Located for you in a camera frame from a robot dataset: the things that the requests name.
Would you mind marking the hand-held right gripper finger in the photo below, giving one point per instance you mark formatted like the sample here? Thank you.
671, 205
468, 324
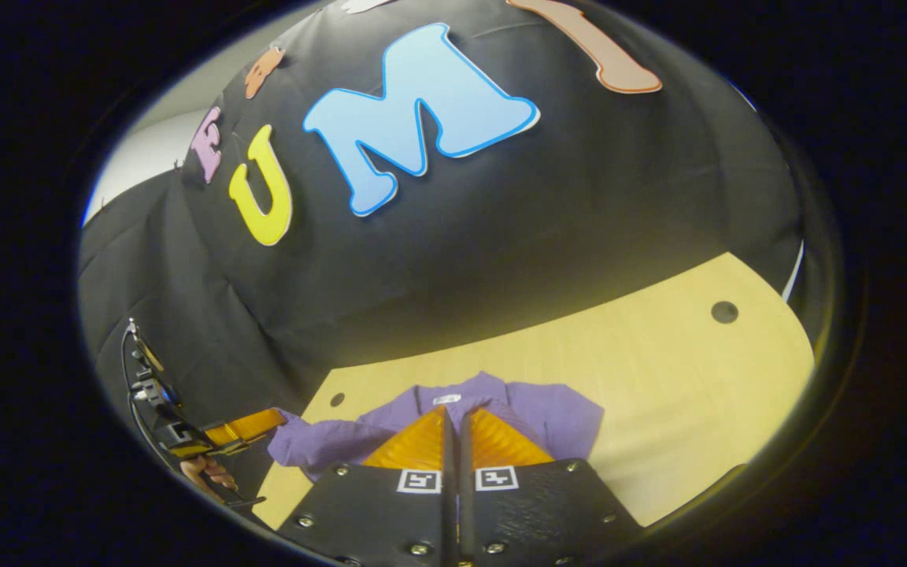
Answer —
467, 492
449, 492

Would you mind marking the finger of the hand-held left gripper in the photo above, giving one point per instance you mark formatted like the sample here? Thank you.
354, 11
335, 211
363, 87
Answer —
249, 425

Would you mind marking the purple shirt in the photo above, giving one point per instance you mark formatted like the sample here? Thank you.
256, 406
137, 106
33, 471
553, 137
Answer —
556, 421

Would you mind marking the black backdrop cloth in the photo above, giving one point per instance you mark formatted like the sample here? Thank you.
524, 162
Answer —
540, 220

